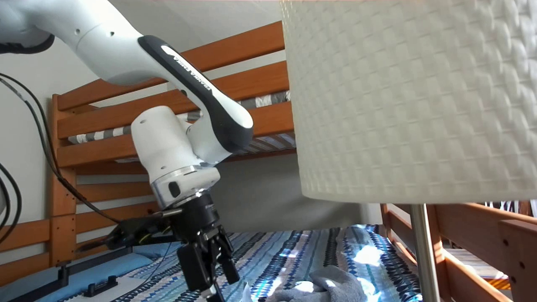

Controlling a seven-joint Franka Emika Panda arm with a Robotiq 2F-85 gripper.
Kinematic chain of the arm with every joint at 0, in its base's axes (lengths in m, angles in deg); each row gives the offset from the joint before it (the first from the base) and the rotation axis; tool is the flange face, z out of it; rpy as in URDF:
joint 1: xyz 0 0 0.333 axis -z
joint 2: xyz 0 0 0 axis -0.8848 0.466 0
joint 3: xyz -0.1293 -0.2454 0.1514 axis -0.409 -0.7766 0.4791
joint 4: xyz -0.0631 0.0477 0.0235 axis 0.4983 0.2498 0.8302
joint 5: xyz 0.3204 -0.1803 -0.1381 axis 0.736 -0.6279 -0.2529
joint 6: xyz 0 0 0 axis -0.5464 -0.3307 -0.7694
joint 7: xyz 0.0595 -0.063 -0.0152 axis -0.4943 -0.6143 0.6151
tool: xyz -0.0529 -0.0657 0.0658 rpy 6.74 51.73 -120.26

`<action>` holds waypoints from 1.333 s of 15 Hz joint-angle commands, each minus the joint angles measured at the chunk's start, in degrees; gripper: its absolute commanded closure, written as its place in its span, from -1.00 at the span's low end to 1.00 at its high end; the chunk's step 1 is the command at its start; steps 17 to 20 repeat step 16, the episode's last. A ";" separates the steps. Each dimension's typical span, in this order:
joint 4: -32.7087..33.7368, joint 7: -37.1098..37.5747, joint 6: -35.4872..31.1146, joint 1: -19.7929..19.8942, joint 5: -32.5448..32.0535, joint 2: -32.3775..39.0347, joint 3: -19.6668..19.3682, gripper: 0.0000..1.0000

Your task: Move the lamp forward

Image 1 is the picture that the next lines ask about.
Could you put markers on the small black clamp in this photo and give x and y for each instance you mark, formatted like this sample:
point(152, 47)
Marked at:
point(101, 286)

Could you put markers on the white patterned fabric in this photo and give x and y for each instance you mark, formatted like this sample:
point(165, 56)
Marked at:
point(506, 208)

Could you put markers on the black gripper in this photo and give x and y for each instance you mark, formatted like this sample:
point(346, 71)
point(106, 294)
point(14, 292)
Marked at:
point(195, 262)

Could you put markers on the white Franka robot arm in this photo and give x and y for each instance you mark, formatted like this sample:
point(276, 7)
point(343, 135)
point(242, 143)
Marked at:
point(168, 151)

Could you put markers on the wooden bunk bed frame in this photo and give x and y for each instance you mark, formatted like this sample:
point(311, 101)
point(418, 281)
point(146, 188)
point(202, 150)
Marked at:
point(252, 84)

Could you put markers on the grey white crumpled cloth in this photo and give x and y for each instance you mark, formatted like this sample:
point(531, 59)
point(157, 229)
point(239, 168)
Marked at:
point(329, 282)

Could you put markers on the grey white striped mattress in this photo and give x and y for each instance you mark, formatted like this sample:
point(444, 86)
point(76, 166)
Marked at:
point(269, 101)

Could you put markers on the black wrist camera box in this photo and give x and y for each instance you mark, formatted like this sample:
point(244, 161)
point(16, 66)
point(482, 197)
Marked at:
point(140, 230)

